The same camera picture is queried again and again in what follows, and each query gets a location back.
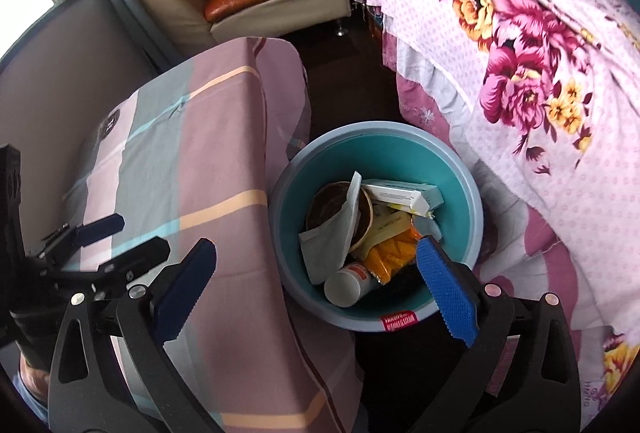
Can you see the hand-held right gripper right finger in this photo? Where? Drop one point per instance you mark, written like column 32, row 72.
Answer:
column 445, row 293

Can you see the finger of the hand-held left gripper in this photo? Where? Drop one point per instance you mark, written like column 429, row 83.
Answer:
column 100, row 228
column 140, row 253

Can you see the teal plastic bin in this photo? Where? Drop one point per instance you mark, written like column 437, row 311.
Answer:
column 390, row 153

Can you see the cream snack packet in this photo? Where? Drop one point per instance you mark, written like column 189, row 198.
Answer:
column 387, row 223

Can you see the orange snack packet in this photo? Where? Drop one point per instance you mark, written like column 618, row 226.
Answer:
column 395, row 253

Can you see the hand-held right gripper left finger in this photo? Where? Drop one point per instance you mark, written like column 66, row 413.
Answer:
column 185, row 293

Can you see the person's left forearm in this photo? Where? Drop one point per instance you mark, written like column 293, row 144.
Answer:
column 35, row 378

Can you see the white paper cup blue rim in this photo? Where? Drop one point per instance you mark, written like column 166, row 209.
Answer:
column 345, row 288

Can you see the white tissue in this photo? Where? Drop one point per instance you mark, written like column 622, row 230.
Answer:
column 325, row 253

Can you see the pink grey checked tablecloth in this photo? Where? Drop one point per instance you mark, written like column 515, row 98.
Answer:
column 225, row 138

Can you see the white medicine box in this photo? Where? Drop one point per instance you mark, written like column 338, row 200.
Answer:
column 400, row 198

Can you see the pink floral blanket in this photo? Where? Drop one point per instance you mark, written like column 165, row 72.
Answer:
column 525, row 38

